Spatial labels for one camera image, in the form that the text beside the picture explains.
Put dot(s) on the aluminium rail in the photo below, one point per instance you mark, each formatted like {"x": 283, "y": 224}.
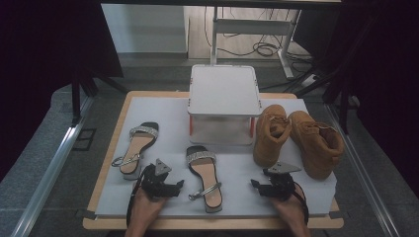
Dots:
{"x": 49, "y": 177}
{"x": 365, "y": 177}

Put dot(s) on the white metal desk frame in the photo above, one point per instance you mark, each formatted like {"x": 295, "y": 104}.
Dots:
{"x": 250, "y": 27}

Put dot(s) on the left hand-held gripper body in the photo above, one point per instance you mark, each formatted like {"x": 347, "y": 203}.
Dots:
{"x": 156, "y": 182}

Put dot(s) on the white two-tier shoe rack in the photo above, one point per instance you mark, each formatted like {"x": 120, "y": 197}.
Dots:
{"x": 224, "y": 89}

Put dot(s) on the white cabinet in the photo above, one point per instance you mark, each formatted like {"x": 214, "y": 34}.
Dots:
{"x": 145, "y": 29}

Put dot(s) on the tan suede boot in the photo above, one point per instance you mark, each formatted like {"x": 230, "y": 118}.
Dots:
{"x": 268, "y": 144}
{"x": 316, "y": 151}

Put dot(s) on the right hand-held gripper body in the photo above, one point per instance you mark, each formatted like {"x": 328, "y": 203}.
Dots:
{"x": 281, "y": 187}

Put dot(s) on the white power strip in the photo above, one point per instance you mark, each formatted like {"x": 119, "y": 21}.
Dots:
{"x": 310, "y": 80}

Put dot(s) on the person's left hand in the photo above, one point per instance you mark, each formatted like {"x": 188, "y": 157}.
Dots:
{"x": 143, "y": 207}

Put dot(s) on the black metal stand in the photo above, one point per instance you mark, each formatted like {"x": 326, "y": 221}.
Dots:
{"x": 76, "y": 98}
{"x": 344, "y": 108}

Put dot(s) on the wooden table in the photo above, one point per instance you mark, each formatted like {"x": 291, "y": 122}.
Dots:
{"x": 112, "y": 151}

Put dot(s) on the black curtain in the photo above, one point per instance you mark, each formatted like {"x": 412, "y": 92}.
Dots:
{"x": 39, "y": 49}
{"x": 388, "y": 65}

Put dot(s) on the white foam mat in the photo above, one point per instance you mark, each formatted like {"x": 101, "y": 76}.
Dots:
{"x": 164, "y": 112}

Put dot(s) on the person's right hand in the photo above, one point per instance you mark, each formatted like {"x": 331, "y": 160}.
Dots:
{"x": 293, "y": 210}

